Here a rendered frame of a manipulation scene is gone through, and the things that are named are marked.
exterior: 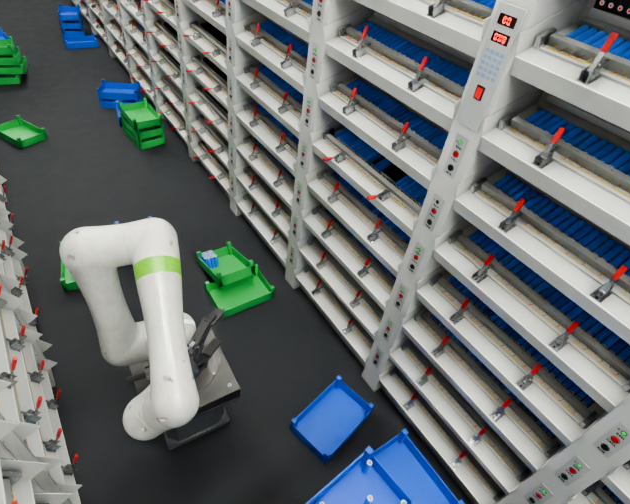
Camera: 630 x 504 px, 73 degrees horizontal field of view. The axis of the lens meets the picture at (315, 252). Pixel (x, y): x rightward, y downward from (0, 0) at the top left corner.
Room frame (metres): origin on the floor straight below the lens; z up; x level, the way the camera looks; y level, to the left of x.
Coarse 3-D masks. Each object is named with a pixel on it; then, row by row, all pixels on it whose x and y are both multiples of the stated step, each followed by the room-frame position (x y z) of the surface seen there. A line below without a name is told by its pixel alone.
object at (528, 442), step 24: (408, 336) 1.01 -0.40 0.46; (432, 336) 0.99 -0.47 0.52; (432, 360) 0.91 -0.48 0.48; (456, 360) 0.90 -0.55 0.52; (456, 384) 0.82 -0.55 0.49; (480, 384) 0.82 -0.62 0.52; (480, 408) 0.74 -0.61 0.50; (504, 408) 0.72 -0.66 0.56; (504, 432) 0.67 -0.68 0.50; (528, 432) 0.67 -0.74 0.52; (552, 432) 0.67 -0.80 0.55; (528, 456) 0.61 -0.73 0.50; (552, 456) 0.61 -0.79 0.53
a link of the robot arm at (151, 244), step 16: (128, 224) 0.82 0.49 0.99; (144, 224) 0.82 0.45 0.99; (160, 224) 0.83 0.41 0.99; (128, 240) 0.77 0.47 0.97; (144, 240) 0.78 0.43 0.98; (160, 240) 0.79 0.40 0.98; (176, 240) 0.83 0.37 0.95; (128, 256) 0.75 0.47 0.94; (144, 256) 0.74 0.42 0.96; (160, 256) 0.75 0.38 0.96; (176, 256) 0.78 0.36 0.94; (144, 272) 0.70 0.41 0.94; (176, 272) 0.73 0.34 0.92
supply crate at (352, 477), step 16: (368, 448) 0.56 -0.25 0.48; (352, 464) 0.52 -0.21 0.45; (336, 480) 0.48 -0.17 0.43; (352, 480) 0.50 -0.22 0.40; (368, 480) 0.50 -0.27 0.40; (384, 480) 0.51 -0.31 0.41; (320, 496) 0.44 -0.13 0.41; (336, 496) 0.45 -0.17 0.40; (352, 496) 0.45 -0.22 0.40; (384, 496) 0.47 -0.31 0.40; (400, 496) 0.47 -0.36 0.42
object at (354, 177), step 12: (336, 120) 1.64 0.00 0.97; (312, 132) 1.57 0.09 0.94; (324, 132) 1.60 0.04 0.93; (336, 132) 1.63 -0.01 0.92; (312, 144) 1.57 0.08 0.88; (324, 144) 1.56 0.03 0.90; (324, 156) 1.51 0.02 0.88; (336, 168) 1.45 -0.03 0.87; (348, 168) 1.42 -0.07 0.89; (348, 180) 1.39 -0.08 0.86; (360, 180) 1.35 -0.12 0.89; (372, 180) 1.35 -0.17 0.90; (360, 192) 1.34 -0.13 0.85; (372, 192) 1.29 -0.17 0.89; (384, 204) 1.23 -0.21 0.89; (396, 204) 1.23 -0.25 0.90; (396, 216) 1.17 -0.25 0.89; (408, 216) 1.17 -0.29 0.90; (408, 228) 1.13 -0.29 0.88
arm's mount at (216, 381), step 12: (204, 348) 0.90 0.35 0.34; (216, 360) 0.85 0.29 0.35; (132, 372) 0.76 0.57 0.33; (204, 372) 0.80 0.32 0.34; (216, 372) 0.81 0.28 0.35; (228, 372) 0.82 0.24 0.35; (144, 384) 0.72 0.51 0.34; (204, 384) 0.75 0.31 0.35; (216, 384) 0.76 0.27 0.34; (228, 384) 0.77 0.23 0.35; (204, 396) 0.71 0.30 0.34; (216, 396) 0.72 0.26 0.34; (228, 396) 0.73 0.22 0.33; (204, 408) 0.68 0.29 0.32; (216, 408) 0.71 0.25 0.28
